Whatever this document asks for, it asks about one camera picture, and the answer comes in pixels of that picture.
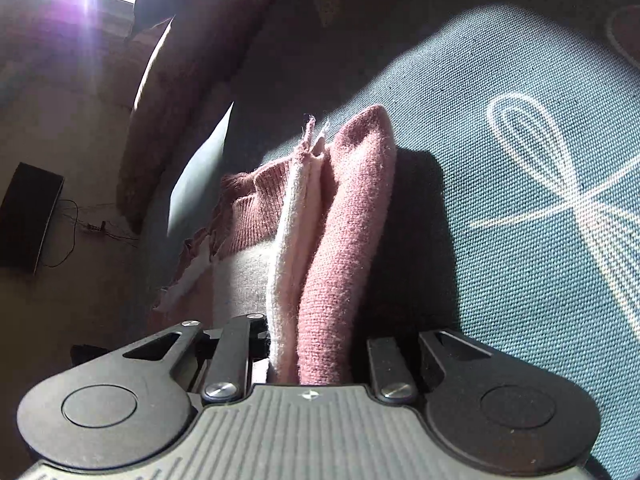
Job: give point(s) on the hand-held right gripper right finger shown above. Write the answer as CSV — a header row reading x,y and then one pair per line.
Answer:
x,y
387,360

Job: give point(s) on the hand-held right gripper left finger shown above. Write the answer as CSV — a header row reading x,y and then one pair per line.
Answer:
x,y
235,355

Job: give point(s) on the pink and white knit sweater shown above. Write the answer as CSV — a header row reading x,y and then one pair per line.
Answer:
x,y
320,240

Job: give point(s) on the blue floral bed sheet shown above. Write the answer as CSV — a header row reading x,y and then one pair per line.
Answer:
x,y
500,210

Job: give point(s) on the white power strip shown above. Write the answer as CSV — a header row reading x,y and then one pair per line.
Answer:
x,y
94,228

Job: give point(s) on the folded pink floral quilt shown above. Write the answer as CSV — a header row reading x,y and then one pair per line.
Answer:
x,y
200,85

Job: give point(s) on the wall-mounted black television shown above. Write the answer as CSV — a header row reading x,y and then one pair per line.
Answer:
x,y
27,217

